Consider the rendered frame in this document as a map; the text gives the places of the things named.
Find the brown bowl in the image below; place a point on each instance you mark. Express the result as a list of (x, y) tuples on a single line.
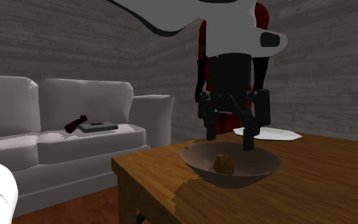
[(259, 169)]

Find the wooden table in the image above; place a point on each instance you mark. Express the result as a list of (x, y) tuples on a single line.
[(321, 186)]

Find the brown lumpy food piece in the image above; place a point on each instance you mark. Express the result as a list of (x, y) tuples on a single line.
[(224, 164)]

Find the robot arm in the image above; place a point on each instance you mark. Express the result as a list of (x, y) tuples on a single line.
[(228, 28)]

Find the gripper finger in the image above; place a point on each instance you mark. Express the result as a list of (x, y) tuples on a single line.
[(260, 105), (204, 108)]

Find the grey sofa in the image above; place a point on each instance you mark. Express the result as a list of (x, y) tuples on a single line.
[(82, 99)]

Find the white flat plate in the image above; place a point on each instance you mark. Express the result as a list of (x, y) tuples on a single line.
[(278, 134)]

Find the dark grey flat box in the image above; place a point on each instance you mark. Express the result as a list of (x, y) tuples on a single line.
[(98, 126)]

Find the dark red bottle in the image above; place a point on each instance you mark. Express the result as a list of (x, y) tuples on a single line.
[(74, 123)]

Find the red robot stand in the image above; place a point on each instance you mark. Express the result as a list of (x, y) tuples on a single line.
[(261, 15)]

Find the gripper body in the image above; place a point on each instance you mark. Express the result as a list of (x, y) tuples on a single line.
[(230, 77)]

